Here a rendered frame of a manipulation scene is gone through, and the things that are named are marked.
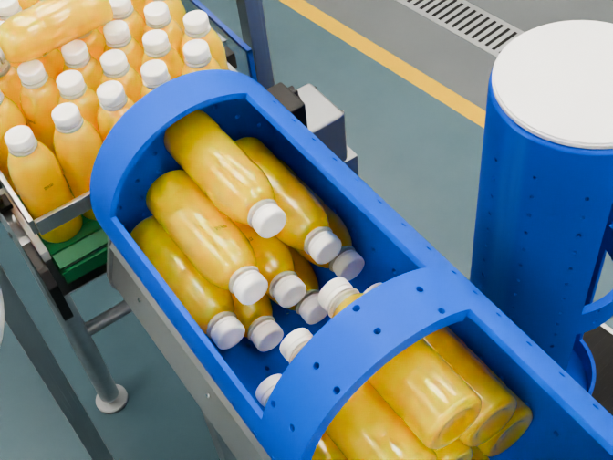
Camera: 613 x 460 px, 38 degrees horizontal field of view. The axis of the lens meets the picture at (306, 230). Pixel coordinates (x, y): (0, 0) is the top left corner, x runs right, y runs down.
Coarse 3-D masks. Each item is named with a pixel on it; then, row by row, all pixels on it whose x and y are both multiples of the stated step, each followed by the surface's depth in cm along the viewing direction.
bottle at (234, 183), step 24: (192, 120) 109; (168, 144) 110; (192, 144) 107; (216, 144) 106; (192, 168) 107; (216, 168) 104; (240, 168) 103; (216, 192) 103; (240, 192) 102; (264, 192) 102; (240, 216) 103
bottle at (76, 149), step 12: (84, 120) 128; (60, 132) 127; (72, 132) 127; (84, 132) 127; (96, 132) 129; (60, 144) 127; (72, 144) 127; (84, 144) 127; (96, 144) 129; (60, 156) 128; (72, 156) 128; (84, 156) 128; (96, 156) 130; (72, 168) 129; (84, 168) 130; (72, 180) 132; (84, 180) 131; (72, 192) 135; (84, 192) 133
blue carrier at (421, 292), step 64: (128, 128) 105; (256, 128) 121; (128, 192) 114; (320, 192) 119; (128, 256) 107; (384, 256) 111; (192, 320) 97; (384, 320) 83; (448, 320) 84; (256, 384) 107; (320, 384) 82; (512, 384) 98; (576, 384) 83; (512, 448) 99; (576, 448) 93
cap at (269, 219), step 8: (264, 208) 101; (272, 208) 101; (280, 208) 102; (256, 216) 101; (264, 216) 100; (272, 216) 101; (280, 216) 102; (256, 224) 101; (264, 224) 101; (272, 224) 102; (280, 224) 102; (256, 232) 102; (264, 232) 102; (272, 232) 102
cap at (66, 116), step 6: (60, 108) 126; (66, 108) 126; (72, 108) 126; (54, 114) 125; (60, 114) 125; (66, 114) 125; (72, 114) 125; (78, 114) 126; (54, 120) 125; (60, 120) 124; (66, 120) 124; (72, 120) 125; (78, 120) 126; (60, 126) 125; (66, 126) 125; (72, 126) 126
